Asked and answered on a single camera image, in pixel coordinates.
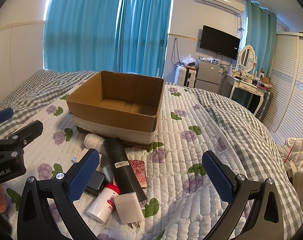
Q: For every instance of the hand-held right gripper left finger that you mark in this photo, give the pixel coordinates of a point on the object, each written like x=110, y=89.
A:
x=82, y=177

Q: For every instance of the silver mini fridge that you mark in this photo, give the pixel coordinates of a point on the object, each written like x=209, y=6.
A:
x=207, y=76

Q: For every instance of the cluster of cosmetic bottles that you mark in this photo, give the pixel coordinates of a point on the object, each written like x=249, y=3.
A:
x=259, y=80

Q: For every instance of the oval white vanity mirror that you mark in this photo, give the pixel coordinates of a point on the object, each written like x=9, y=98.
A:
x=247, y=56

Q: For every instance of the grey tube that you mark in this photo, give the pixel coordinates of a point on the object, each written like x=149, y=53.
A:
x=107, y=173

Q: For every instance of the round white bottle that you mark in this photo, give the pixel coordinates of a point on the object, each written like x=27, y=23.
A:
x=92, y=141

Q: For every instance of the black power bank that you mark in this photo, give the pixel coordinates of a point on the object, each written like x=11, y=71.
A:
x=96, y=183

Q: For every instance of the white air conditioner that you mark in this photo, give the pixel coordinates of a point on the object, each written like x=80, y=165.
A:
x=220, y=1

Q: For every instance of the white bottle with red cap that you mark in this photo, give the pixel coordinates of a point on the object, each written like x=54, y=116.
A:
x=101, y=205

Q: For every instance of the wide blue curtain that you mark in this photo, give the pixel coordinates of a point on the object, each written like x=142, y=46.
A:
x=79, y=25

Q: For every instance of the black wall television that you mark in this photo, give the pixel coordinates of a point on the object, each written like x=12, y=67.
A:
x=219, y=42

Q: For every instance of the narrow blue curtain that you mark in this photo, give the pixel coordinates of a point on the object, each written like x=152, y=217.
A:
x=260, y=37

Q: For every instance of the white dressing table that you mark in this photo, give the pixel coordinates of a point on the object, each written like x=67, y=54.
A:
x=244, y=86

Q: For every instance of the white louvred wardrobe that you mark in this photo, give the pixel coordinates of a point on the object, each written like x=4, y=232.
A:
x=291, y=85

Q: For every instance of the cardboard box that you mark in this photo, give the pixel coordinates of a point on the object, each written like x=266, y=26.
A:
x=111, y=120

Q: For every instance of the clear plastic bag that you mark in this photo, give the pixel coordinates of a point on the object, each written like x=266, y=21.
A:
x=189, y=59

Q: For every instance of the long black box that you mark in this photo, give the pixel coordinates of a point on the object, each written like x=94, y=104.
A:
x=119, y=165

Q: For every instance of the white padded headboard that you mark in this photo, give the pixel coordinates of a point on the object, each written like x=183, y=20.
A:
x=16, y=55

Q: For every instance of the white charger plug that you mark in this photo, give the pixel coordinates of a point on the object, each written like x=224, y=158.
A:
x=127, y=208

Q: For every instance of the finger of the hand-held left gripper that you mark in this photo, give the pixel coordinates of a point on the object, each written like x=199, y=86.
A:
x=29, y=130
x=1, y=117

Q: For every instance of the white quilted bag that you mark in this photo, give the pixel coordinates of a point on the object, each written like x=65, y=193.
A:
x=302, y=160

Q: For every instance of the paper cup with red straw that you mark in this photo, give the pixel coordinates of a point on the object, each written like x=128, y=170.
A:
x=289, y=163

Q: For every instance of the white suitcase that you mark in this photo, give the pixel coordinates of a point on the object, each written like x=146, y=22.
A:
x=185, y=77

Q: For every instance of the pink rose-patterned box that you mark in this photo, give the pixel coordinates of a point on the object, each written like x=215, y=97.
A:
x=140, y=173

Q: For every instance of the grey checked bedsheet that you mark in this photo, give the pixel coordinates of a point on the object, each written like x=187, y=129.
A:
x=241, y=120

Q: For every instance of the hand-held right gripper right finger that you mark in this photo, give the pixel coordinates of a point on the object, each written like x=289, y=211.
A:
x=217, y=173

